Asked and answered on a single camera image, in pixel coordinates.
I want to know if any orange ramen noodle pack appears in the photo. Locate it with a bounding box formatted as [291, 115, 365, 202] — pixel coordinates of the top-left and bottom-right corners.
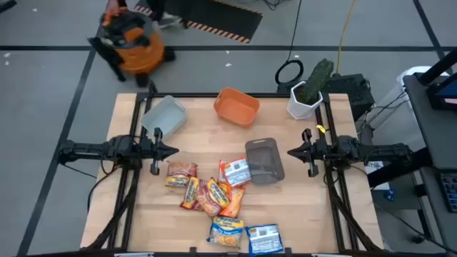
[219, 182, 246, 219]
[218, 156, 253, 189]

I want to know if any green cactus plant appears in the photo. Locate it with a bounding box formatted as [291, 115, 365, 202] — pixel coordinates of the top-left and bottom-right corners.
[298, 58, 336, 105]

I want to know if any orange plastic bin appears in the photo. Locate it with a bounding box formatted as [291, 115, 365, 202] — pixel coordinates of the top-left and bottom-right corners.
[213, 86, 261, 129]

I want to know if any black monitor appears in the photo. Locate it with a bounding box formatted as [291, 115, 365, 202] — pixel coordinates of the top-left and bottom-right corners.
[426, 76, 457, 111]

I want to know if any white paper sheet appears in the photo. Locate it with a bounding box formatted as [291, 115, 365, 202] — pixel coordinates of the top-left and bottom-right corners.
[365, 161, 385, 176]

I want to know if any black keyboard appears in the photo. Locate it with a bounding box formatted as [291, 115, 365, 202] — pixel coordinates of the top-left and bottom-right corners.
[438, 171, 457, 213]

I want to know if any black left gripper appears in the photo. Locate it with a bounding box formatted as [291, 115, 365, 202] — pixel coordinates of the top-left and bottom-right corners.
[141, 127, 179, 176]

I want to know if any dark grey desk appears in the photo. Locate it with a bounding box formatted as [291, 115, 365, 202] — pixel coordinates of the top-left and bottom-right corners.
[403, 73, 457, 251]

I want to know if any black hanging cable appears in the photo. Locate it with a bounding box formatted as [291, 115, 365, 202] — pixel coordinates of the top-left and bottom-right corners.
[273, 0, 305, 86]

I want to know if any light grey plastic bin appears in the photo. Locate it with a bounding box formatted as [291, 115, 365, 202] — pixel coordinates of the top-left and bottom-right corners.
[140, 95, 189, 140]

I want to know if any orange black shop vacuum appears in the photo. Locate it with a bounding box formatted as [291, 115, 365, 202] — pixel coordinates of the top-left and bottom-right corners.
[88, 7, 176, 89]

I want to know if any person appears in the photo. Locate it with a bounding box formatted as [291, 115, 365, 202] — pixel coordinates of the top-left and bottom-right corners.
[144, 0, 184, 29]

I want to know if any blue ramen noodle pack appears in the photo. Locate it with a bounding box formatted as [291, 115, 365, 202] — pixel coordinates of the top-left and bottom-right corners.
[206, 216, 245, 248]
[244, 223, 286, 257]

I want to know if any black equipment box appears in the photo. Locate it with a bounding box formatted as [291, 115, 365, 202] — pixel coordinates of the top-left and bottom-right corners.
[323, 73, 376, 121]

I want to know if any black hazard-striped floor mat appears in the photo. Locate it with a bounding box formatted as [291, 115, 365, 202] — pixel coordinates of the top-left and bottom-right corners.
[134, 0, 264, 45]

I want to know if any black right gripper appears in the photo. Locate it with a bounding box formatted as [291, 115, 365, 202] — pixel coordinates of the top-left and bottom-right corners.
[287, 128, 326, 178]

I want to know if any red roast beef ramen pack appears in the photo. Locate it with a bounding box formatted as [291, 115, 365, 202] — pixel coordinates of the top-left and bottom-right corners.
[179, 176, 201, 211]
[195, 177, 231, 218]
[164, 161, 199, 188]

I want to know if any white faceted planter pot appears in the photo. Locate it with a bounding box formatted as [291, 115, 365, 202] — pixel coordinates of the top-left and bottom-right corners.
[286, 81, 324, 121]

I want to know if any yellow hanging cable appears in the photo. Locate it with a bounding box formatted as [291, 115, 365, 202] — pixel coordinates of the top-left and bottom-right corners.
[335, 0, 358, 75]

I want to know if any dark translucent plastic bin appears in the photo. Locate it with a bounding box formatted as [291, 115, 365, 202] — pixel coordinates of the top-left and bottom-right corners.
[244, 137, 286, 186]

